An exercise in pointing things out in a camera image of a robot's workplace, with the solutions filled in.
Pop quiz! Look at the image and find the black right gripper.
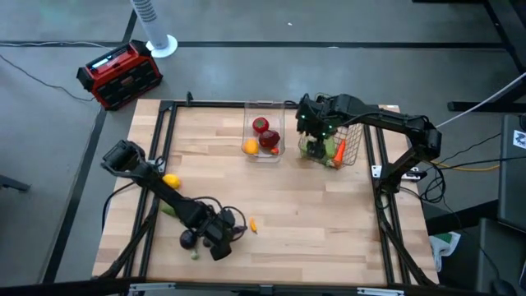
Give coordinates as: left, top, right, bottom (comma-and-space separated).
298, 96, 336, 160

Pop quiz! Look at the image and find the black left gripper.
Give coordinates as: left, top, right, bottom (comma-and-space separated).
196, 207, 239, 262

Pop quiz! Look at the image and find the green cucumber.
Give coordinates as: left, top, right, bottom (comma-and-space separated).
159, 201, 178, 219
323, 136, 338, 165

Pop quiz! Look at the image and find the orange carrot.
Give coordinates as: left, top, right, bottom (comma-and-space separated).
333, 138, 348, 165

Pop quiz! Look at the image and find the round purple eggplant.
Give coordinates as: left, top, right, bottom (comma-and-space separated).
179, 229, 198, 251

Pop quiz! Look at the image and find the dark red apple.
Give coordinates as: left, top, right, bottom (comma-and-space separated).
259, 129, 281, 149

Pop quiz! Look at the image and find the red pepper with green stem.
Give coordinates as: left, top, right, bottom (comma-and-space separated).
251, 116, 270, 134

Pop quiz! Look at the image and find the orange-yellow citrus fruit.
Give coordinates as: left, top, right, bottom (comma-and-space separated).
242, 138, 261, 156

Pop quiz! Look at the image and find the yellow lemon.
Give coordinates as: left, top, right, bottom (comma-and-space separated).
162, 173, 182, 191

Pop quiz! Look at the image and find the clear plastic bin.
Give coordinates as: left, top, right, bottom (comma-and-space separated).
241, 100, 288, 164

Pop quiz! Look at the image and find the white and green bag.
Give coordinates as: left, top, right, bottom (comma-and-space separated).
428, 231, 462, 272

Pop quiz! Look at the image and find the black cabinet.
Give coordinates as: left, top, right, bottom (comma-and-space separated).
497, 113, 526, 231

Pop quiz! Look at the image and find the red and black jobsite radio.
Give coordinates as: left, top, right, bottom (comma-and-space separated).
76, 39, 164, 111

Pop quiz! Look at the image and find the white tower fan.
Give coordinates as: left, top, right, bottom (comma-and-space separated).
130, 0, 179, 59

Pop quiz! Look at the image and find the black computer case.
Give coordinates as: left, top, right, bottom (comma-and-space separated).
476, 217, 526, 295

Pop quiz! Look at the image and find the black chair base leg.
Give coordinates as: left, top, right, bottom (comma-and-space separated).
0, 174, 32, 193

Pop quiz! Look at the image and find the metal wire basket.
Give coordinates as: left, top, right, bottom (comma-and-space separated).
298, 93, 365, 169

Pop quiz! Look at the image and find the silver aluminium bracket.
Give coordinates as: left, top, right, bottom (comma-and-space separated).
127, 282, 177, 294
356, 287, 406, 296

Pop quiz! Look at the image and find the black aluminium table frame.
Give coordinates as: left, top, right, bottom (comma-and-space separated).
92, 90, 439, 296

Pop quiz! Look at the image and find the black cable bundle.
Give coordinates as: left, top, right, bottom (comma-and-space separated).
418, 164, 449, 205

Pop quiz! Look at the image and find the yellow cable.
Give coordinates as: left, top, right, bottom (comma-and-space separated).
429, 160, 501, 173

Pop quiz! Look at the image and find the white cable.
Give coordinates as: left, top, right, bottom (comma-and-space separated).
435, 72, 526, 129

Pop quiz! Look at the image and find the black desk frame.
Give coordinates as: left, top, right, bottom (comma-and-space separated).
413, 0, 526, 113

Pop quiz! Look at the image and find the grey floor cable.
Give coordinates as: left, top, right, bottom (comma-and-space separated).
0, 53, 98, 103

